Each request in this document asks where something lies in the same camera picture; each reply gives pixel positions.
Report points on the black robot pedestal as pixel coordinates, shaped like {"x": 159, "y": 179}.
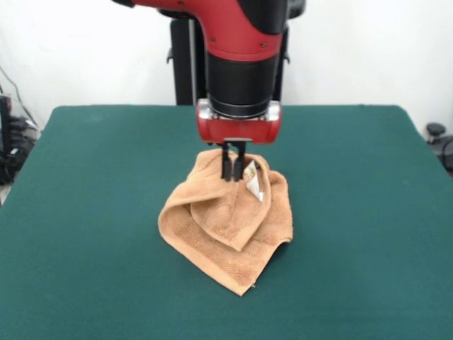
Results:
{"x": 184, "y": 63}

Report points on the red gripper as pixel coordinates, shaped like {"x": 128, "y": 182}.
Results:
{"x": 240, "y": 131}

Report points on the tan terry towel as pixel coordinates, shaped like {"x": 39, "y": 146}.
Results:
{"x": 212, "y": 212}

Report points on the grey chair base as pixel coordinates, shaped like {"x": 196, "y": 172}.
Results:
{"x": 439, "y": 141}

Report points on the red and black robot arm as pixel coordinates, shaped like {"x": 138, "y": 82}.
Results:
{"x": 240, "y": 71}

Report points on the black upright box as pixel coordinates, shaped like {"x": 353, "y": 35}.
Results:
{"x": 5, "y": 124}

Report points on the dark green table cloth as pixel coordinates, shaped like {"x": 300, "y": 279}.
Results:
{"x": 88, "y": 212}

